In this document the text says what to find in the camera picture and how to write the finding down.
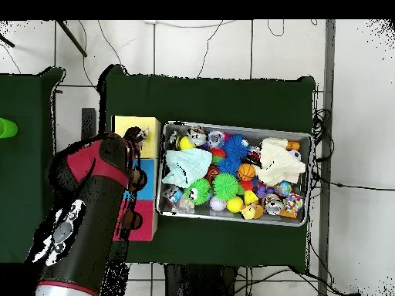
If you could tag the black upright panel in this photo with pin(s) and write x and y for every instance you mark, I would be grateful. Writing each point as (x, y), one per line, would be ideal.
(89, 123)

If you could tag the crushed colourful drink can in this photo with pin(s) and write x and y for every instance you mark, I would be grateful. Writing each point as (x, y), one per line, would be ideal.
(141, 134)

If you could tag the orange tiger striped ball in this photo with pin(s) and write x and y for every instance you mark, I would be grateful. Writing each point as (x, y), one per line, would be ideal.
(213, 173)

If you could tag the grey vertical beam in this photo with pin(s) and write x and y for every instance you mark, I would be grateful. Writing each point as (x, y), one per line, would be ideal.
(330, 61)

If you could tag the green furry monster toy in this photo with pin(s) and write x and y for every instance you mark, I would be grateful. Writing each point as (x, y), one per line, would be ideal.
(199, 191)

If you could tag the wooden box with three holes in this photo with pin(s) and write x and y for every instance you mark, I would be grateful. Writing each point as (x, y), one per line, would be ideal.
(149, 216)

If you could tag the small black white soccer ball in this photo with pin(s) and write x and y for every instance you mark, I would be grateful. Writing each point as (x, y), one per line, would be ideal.
(296, 155)

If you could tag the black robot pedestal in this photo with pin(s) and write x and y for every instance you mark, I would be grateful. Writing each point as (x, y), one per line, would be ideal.
(203, 283)

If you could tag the thin black rod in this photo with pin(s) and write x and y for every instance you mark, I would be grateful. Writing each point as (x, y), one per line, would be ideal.
(71, 37)

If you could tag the bright green cup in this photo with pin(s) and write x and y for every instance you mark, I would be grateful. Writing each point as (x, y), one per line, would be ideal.
(7, 128)

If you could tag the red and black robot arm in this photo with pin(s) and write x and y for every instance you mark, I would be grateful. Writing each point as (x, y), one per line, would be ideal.
(80, 216)

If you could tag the dark green table cloth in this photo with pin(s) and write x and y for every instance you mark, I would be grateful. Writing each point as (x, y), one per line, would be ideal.
(203, 98)
(18, 185)

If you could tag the cream muslin cloth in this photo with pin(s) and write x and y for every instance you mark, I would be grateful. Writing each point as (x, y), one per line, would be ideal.
(278, 161)

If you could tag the blue furry monster toy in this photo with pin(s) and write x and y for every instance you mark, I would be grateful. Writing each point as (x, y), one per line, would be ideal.
(236, 147)

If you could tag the blue spiky rubber ball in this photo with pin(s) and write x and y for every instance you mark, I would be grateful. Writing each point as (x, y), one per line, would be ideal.
(229, 165)

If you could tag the clear mesh bin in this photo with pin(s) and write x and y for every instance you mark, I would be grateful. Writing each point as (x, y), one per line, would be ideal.
(185, 213)

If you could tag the small orange basketball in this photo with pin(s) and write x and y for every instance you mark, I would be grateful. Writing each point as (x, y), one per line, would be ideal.
(247, 172)

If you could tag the green spiky rubber ball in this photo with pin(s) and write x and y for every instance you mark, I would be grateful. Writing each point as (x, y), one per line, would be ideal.
(226, 186)

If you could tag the mint green muslin cloth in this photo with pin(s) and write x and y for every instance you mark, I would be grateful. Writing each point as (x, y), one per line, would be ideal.
(188, 166)

